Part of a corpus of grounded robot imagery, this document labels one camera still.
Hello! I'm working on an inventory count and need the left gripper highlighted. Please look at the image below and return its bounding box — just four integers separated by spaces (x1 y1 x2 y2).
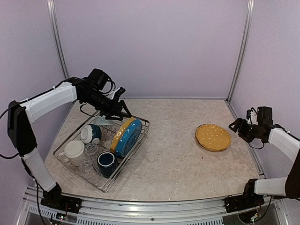
82 90 132 120

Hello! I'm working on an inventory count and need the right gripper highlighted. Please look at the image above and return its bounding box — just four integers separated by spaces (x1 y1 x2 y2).
229 118 262 143

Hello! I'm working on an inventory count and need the yellow dotted plate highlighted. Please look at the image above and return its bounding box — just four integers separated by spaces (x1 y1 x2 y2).
195 124 231 140
110 117 135 153

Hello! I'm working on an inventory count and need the cream bird plate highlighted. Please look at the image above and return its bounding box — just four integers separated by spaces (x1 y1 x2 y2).
196 139 231 152

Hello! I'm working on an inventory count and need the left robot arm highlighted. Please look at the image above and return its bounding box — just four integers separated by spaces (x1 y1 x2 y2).
3 68 131 209

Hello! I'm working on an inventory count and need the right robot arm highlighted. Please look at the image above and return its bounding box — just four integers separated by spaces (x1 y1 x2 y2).
225 106 300 212

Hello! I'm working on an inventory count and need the light striped bowl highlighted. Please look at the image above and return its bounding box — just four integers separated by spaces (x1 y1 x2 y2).
93 116 113 126

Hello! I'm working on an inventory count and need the blue dotted plate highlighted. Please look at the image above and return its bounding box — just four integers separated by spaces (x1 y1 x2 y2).
115 119 143 158

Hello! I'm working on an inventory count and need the dark teal striped bowl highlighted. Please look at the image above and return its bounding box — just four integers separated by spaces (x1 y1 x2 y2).
80 124 102 144

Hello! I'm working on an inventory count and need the clear glass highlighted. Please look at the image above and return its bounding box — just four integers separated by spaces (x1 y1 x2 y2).
79 159 93 174
84 143 99 162

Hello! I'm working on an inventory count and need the dark blue mug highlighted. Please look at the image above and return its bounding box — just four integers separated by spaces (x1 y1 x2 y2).
97 151 118 178

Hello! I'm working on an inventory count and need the white cup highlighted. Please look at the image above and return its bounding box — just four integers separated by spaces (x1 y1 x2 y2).
59 140 85 167

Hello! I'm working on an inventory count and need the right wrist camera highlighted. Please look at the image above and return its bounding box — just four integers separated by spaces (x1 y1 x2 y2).
246 107 257 125

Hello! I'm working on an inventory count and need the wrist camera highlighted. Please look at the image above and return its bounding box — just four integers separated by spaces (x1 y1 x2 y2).
246 107 257 125
107 87 126 99

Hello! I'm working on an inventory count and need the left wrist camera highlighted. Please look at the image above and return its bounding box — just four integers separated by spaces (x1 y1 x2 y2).
107 87 126 99

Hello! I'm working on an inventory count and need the wire dish rack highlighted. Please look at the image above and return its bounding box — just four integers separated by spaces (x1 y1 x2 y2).
53 112 149 192

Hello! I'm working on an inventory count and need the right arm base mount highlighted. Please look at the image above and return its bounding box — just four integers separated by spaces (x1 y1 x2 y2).
224 194 264 213

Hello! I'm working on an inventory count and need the aluminium front rail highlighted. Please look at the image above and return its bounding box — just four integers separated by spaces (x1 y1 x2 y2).
16 186 289 225

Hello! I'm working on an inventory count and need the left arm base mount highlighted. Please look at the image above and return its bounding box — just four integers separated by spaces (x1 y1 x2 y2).
41 195 82 214

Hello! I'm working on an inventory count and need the right aluminium post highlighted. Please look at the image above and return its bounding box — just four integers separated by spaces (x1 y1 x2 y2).
226 0 255 104

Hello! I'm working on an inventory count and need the aluminium post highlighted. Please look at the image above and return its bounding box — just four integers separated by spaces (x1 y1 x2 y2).
47 0 70 79
226 0 255 104

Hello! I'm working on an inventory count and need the left aluminium post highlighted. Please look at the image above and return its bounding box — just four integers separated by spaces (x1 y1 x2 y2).
47 0 70 79

